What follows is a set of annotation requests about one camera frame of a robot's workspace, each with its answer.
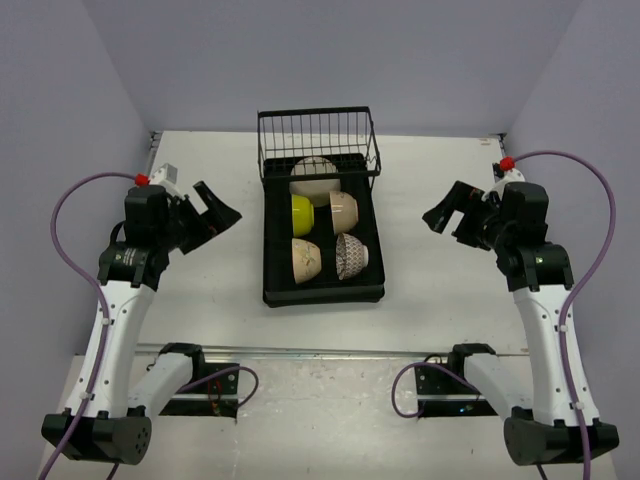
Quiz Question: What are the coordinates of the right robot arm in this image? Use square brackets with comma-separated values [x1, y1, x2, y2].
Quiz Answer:
[423, 181, 619, 466]

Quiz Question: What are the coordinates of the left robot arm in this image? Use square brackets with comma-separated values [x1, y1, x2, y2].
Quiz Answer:
[41, 175, 241, 465]

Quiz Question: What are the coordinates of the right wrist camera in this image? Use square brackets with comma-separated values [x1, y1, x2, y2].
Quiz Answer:
[492, 156, 525, 196]

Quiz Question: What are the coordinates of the yellow-green bowl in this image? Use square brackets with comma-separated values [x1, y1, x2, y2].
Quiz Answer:
[291, 194, 315, 238]

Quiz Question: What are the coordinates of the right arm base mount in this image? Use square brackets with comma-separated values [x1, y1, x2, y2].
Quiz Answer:
[414, 354, 497, 418]

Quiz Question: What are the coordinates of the beige floral bowl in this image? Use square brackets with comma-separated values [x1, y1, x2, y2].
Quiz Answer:
[291, 238, 322, 284]

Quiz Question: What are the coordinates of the blue patterned bowl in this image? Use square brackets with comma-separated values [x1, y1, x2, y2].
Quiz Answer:
[335, 233, 369, 281]

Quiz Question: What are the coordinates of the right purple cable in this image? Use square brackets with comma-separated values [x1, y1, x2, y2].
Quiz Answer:
[512, 149, 617, 480]

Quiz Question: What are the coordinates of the large cream bowl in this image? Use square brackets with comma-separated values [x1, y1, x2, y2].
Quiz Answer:
[289, 156, 341, 208]

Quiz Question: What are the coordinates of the beige bowl with leaf print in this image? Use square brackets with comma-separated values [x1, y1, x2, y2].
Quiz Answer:
[329, 191, 359, 235]

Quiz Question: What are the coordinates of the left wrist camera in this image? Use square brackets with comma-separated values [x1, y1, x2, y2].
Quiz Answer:
[134, 163, 184, 198]

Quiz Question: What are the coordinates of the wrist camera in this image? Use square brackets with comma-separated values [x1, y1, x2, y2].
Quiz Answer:
[134, 163, 184, 198]
[492, 156, 525, 196]

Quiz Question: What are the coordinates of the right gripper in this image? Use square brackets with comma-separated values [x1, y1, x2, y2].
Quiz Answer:
[424, 181, 513, 252]

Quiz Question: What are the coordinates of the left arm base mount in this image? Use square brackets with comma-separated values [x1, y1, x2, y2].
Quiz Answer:
[160, 371, 239, 419]

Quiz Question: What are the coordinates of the black dish rack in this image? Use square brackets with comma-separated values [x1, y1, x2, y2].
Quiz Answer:
[257, 106, 385, 307]

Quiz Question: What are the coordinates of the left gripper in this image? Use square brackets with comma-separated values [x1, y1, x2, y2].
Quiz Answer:
[157, 181, 240, 254]

